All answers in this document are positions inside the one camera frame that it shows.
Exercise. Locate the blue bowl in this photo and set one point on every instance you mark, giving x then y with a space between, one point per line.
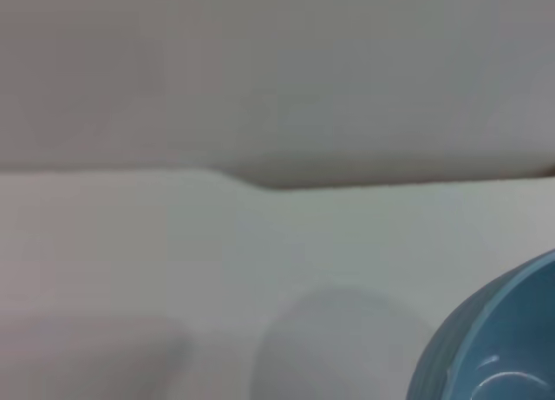
511 330

